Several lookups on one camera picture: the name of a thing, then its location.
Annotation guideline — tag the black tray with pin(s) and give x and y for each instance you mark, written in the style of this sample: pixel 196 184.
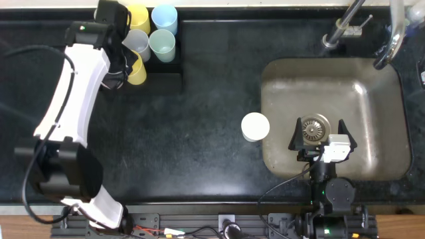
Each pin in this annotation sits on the black tray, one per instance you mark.
pixel 166 83

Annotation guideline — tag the green cup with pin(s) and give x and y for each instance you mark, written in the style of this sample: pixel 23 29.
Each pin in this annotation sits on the green cup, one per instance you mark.
pixel 162 44

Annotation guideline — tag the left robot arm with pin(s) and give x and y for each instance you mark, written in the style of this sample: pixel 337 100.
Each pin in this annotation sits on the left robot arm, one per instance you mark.
pixel 79 86

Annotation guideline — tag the yellow cup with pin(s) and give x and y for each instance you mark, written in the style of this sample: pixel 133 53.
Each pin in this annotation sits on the yellow cup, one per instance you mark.
pixel 138 73
pixel 140 18

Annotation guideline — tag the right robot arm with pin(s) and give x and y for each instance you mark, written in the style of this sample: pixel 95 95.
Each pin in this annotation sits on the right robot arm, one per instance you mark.
pixel 338 192

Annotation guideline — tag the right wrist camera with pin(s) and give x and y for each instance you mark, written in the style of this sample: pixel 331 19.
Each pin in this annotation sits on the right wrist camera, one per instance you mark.
pixel 337 148

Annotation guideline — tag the steel tap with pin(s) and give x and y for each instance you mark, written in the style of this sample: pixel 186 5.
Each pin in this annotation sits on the steel tap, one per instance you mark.
pixel 396 33

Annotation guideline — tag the blue cup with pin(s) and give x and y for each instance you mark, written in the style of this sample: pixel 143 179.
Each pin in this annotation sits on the blue cup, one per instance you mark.
pixel 165 17

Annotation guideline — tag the steel sink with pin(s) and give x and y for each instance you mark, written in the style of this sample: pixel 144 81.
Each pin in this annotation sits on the steel sink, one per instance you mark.
pixel 365 116

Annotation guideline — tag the mounting rail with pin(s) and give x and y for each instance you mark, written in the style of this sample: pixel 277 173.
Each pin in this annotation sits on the mounting rail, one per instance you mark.
pixel 192 223

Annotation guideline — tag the white cup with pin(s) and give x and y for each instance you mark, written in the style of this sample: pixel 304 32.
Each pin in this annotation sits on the white cup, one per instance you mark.
pixel 255 126

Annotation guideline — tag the pink cup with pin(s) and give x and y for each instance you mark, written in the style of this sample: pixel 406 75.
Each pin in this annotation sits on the pink cup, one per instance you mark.
pixel 136 41

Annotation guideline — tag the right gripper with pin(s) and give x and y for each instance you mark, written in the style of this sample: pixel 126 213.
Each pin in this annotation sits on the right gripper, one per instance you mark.
pixel 308 154

